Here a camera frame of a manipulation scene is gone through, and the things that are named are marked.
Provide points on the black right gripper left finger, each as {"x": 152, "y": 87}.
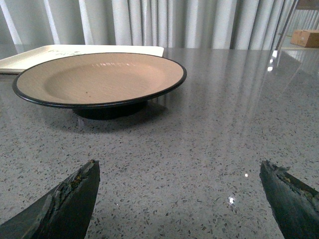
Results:
{"x": 62, "y": 213}

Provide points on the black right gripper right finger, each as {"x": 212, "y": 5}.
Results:
{"x": 294, "y": 204}

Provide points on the beige plate with black rim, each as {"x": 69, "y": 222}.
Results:
{"x": 101, "y": 85}

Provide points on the white bear-print tray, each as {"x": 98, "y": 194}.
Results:
{"x": 22, "y": 61}

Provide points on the brown cardboard box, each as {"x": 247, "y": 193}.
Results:
{"x": 305, "y": 38}

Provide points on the grey pleated curtain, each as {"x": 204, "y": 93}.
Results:
{"x": 218, "y": 24}

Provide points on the metal shelf frame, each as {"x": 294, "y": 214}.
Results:
{"x": 295, "y": 14}

